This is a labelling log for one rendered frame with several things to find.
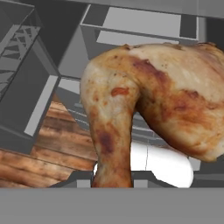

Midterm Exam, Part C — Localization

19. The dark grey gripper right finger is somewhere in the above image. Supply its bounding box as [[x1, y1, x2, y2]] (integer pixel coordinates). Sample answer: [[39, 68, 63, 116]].
[[132, 170, 177, 188]]

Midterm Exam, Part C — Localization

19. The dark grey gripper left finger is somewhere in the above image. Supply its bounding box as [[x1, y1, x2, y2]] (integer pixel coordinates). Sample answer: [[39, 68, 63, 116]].
[[49, 170, 95, 188]]

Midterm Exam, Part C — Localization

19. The roasted chicken drumstick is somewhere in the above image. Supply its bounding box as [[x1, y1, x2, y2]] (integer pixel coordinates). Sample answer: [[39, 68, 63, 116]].
[[80, 42, 224, 188]]

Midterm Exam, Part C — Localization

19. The white rounded object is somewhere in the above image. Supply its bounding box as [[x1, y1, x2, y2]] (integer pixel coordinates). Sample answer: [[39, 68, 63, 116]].
[[93, 141, 195, 188]]

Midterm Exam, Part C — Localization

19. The grey wire rack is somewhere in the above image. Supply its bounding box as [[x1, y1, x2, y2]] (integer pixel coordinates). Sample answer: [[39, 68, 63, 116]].
[[0, 24, 42, 99]]

